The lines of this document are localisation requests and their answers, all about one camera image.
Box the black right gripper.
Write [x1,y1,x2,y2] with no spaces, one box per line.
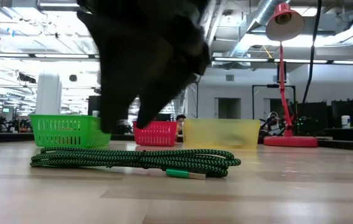
[76,0,212,134]

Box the yellow translucent plastic bin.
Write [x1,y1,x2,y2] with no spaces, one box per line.
[182,118,261,150]

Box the red plastic basket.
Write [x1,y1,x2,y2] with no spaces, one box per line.
[132,120,178,147]

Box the person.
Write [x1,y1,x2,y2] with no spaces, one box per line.
[266,111,281,134]
[176,114,187,135]

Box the green plastic basket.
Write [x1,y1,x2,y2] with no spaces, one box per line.
[29,114,112,148]

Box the white column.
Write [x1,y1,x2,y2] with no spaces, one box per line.
[35,73,62,115]

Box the red desk lamp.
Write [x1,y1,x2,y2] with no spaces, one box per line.
[263,2,319,148]

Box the green black braided cable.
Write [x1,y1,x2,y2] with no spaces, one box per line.
[29,146,242,180]

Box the black frame stand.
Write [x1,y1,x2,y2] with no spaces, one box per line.
[252,83,298,121]

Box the silver ventilation duct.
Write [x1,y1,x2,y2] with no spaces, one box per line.
[232,0,289,57]

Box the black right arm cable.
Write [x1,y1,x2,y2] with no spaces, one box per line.
[301,0,323,105]

